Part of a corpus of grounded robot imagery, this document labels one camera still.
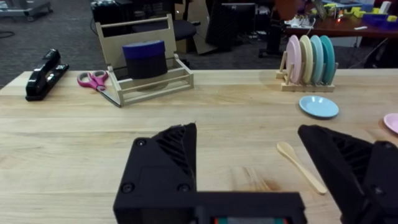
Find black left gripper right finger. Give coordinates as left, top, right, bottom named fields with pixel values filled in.
left=297, top=124, right=398, bottom=224

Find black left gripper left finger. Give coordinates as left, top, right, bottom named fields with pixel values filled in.
left=113, top=122, right=198, bottom=224

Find wooden plate rack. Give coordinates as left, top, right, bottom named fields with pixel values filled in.
left=275, top=50, right=339, bottom=93

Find teal plate in rack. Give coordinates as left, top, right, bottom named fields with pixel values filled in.
left=319, top=35, right=336, bottom=86

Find light blue plate in rack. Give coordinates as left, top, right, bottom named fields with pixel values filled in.
left=309, top=34, right=325, bottom=85

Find yellow plate in rack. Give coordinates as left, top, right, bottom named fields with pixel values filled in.
left=298, top=34, right=314, bottom=85

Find pink plate in rack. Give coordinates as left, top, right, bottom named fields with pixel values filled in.
left=285, top=34, right=303, bottom=85

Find wooden spoon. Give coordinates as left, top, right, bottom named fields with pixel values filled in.
left=276, top=141, right=328, bottom=196

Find wooden tape holder stand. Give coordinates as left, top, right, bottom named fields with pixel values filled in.
left=95, top=13, right=195, bottom=108

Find stack of tape rolls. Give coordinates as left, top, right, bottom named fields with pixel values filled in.
left=121, top=39, right=169, bottom=80

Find black office chair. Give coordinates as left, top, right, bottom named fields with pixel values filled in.
left=132, top=0, right=202, bottom=43

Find brown wooden desk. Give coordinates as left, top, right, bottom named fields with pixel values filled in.
left=273, top=0, right=398, bottom=40

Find cardboard box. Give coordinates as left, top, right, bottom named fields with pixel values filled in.
left=174, top=0, right=218, bottom=56

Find black stapler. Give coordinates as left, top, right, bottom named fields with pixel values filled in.
left=24, top=48, right=70, bottom=102

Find pink handled scissors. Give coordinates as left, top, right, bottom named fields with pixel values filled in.
left=76, top=70, right=121, bottom=108

